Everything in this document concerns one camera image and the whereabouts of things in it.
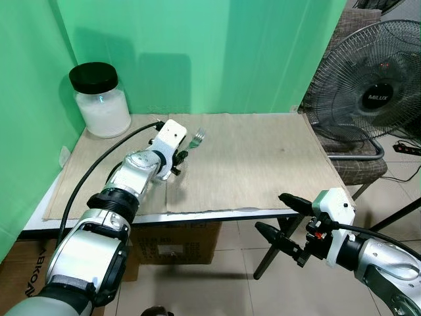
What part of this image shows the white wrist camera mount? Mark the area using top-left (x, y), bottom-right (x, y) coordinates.
top-left (312, 188), bottom-right (357, 265)
top-left (152, 119), bottom-right (189, 167)

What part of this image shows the silver metal fork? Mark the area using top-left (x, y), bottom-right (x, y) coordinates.
top-left (184, 128), bottom-right (207, 159)

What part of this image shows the black robot foot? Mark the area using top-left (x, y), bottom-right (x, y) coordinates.
top-left (141, 305), bottom-right (174, 316)

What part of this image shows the black Milux floor fan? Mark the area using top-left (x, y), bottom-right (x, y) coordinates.
top-left (306, 19), bottom-right (421, 161)

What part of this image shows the brown cardboard box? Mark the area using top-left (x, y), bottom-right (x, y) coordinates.
top-left (130, 221), bottom-right (222, 266)

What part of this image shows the wide beige table mat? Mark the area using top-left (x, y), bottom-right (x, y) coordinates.
top-left (163, 112), bottom-right (353, 215)

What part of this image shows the black slanted table leg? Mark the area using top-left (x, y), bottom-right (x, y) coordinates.
top-left (347, 196), bottom-right (421, 233)

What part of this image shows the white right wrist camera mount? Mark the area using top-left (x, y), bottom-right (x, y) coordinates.
top-left (312, 188), bottom-right (357, 265)

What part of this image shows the grey robot torso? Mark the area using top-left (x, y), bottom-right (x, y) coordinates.
top-left (0, 283), bottom-right (89, 316)

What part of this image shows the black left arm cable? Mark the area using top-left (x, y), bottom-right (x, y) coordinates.
top-left (58, 120), bottom-right (165, 246)

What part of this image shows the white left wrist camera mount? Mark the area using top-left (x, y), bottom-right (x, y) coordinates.
top-left (152, 119), bottom-right (189, 167)

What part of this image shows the glass jar with black lid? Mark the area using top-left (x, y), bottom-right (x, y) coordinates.
top-left (69, 62), bottom-right (132, 139)

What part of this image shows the cardboard box with black print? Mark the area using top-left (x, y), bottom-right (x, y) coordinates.
top-left (0, 239), bottom-right (63, 313)

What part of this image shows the narrow beige table mat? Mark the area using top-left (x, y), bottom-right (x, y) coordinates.
top-left (43, 115), bottom-right (173, 221)

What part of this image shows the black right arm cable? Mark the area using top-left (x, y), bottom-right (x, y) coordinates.
top-left (328, 223), bottom-right (421, 267)

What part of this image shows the black power strip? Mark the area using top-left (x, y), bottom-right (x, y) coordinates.
top-left (393, 140), bottom-right (421, 157)

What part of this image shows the brown patterned chair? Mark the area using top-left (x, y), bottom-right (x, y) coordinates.
top-left (298, 7), bottom-right (421, 201)

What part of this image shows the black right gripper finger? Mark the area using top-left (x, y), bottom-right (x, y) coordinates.
top-left (278, 193), bottom-right (315, 214)
top-left (255, 222), bottom-right (305, 264)

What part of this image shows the black floor cable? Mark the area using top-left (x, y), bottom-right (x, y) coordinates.
top-left (380, 155), bottom-right (421, 184)

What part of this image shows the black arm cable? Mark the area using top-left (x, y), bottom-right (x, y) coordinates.
top-left (58, 120), bottom-right (165, 246)
top-left (328, 223), bottom-right (421, 267)

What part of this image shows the green backdrop cloth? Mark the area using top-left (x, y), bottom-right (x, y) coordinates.
top-left (0, 0), bottom-right (348, 261)

